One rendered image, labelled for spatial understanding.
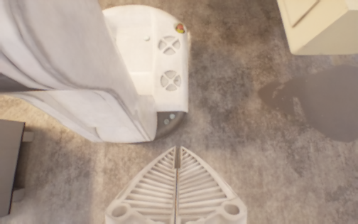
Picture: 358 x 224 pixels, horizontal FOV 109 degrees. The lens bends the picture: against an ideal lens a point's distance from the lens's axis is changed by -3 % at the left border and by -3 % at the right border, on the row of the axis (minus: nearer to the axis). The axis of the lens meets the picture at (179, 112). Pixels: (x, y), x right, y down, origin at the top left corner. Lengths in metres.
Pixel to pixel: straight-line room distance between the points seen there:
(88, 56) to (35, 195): 1.12
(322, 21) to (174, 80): 0.46
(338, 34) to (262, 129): 0.71
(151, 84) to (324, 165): 1.12
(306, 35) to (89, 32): 0.36
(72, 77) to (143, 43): 0.56
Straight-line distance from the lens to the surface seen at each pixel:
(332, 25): 0.34
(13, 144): 1.23
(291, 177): 1.10
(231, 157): 0.91
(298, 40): 0.38
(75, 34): 0.21
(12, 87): 0.27
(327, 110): 1.30
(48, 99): 0.43
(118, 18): 0.81
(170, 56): 0.60
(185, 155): 0.16
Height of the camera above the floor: 0.85
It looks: 78 degrees down
